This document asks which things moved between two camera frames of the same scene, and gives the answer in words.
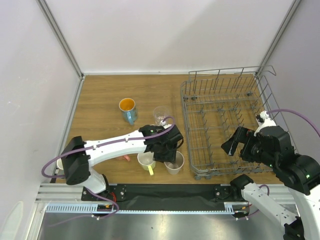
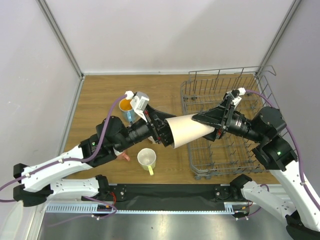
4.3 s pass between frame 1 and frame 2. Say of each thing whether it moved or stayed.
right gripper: moved
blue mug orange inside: stayed
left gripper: moved
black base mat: stayed
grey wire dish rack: stayed
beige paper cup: moved
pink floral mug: stayed
